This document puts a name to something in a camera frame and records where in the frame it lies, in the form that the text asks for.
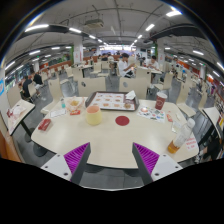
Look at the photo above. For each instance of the person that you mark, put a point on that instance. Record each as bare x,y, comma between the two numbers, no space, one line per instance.
124,66
26,86
38,80
153,64

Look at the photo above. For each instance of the white paper slip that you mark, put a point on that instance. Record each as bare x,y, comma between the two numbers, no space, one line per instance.
57,113

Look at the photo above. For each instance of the red paper cup with lid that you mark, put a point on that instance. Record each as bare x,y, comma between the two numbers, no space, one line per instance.
160,101

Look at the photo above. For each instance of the red cardboard box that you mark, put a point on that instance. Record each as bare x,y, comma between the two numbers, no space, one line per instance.
44,124

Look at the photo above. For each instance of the cream dining table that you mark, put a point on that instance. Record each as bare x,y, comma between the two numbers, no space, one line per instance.
21,115
211,115

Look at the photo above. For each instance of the crumpled food wrapper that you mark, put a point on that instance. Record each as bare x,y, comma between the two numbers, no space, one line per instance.
75,103

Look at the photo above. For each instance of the small red sauce packet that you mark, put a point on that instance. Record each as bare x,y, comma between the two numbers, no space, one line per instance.
169,117
75,112

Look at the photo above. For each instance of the flat round red coaster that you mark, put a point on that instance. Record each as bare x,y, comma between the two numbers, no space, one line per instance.
122,120

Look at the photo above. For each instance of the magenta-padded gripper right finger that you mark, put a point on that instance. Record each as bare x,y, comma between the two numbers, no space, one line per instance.
165,165

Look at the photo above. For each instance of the ceiling lights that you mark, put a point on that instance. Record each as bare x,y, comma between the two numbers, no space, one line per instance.
36,27

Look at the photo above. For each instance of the white paper napkin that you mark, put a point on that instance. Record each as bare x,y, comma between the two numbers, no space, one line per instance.
130,95

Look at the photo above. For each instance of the cream chairs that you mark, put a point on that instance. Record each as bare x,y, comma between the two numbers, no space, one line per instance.
55,90

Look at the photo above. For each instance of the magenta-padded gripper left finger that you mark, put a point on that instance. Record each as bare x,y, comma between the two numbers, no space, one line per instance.
58,165

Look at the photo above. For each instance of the clear plastic bag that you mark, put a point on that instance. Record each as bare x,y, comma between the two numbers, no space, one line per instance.
176,126

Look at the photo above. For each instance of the small clear sanitizer bottle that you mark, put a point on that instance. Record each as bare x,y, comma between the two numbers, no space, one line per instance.
63,103

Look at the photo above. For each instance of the cream chair with round hole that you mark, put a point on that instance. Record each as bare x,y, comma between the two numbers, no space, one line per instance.
91,86
133,87

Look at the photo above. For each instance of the yellow cup with pink inside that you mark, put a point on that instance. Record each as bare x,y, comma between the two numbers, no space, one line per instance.
93,116

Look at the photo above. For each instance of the clear bottle with amber drink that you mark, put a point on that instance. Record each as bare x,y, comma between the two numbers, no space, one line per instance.
181,136

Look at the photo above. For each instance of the ceiling air conditioner unit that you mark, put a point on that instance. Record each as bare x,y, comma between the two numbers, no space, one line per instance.
94,23

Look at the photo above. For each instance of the colourful printed leaflet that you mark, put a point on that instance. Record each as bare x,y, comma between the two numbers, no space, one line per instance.
151,114

